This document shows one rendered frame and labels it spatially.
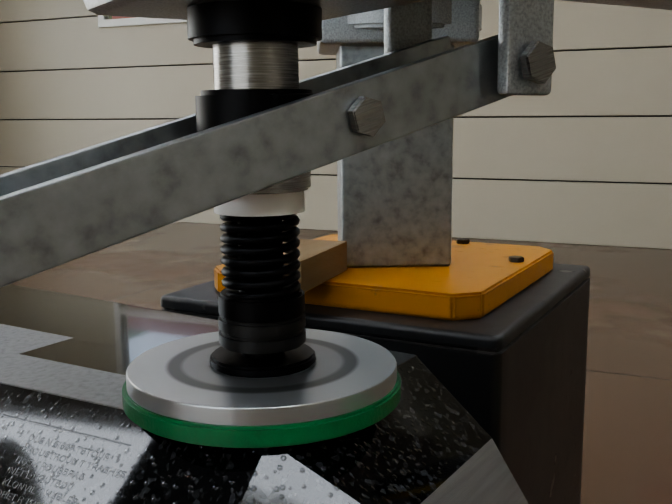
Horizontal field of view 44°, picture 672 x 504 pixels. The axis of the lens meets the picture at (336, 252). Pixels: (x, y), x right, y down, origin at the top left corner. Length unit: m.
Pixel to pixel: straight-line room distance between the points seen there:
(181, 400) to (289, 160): 0.18
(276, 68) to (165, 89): 7.66
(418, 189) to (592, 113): 5.37
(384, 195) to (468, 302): 0.28
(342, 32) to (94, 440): 0.87
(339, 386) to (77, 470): 0.21
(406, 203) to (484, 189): 5.52
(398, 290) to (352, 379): 0.64
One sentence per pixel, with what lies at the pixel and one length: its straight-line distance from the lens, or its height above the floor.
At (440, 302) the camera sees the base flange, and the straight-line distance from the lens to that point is 1.23.
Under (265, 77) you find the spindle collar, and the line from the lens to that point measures 0.61.
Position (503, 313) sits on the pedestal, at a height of 0.74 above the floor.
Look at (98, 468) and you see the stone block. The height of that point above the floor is 0.79.
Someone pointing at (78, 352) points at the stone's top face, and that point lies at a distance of 0.83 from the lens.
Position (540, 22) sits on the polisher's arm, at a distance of 0.70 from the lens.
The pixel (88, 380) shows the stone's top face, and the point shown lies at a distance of 0.75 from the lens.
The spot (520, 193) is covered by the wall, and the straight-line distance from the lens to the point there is 6.87.
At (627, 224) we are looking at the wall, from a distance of 6.77.
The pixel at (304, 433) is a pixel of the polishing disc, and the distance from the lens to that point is 0.58.
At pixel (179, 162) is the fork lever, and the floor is 1.01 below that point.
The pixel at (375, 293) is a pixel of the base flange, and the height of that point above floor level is 0.77.
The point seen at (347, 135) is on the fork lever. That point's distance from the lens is 0.61.
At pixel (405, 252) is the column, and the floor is 0.81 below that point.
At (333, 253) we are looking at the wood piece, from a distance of 1.34.
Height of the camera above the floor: 1.04
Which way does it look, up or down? 10 degrees down
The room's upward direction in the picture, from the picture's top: 1 degrees counter-clockwise
